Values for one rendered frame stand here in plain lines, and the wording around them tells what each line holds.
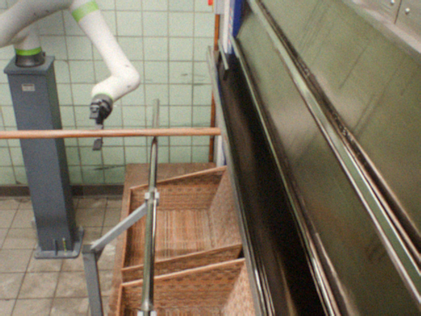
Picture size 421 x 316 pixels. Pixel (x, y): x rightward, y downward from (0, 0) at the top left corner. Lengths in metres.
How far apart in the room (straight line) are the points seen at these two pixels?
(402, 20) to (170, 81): 2.47
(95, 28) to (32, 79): 0.53
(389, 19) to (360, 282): 0.41
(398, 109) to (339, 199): 0.28
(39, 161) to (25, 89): 0.42
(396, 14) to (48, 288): 2.54
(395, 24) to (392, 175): 0.22
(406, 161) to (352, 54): 0.28
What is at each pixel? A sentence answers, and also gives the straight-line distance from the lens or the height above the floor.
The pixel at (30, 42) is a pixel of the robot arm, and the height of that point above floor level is 1.32.
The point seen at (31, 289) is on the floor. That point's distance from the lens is 2.97.
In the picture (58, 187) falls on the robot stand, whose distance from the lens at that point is 2.82.
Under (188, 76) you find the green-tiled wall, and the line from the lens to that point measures 3.08.
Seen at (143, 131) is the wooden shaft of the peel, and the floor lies 1.20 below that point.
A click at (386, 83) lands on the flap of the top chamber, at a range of 0.75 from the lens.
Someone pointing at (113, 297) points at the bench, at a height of 0.58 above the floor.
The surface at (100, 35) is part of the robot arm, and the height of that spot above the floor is 1.45.
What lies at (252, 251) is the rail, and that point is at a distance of 0.98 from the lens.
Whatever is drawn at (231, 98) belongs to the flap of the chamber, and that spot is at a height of 1.40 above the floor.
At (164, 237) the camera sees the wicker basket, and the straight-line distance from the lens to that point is 2.27.
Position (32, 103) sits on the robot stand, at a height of 1.02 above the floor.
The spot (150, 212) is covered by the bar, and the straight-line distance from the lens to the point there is 1.48.
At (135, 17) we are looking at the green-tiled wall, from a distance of 2.97.
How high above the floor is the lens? 2.09
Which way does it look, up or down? 31 degrees down
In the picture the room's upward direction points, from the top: 3 degrees clockwise
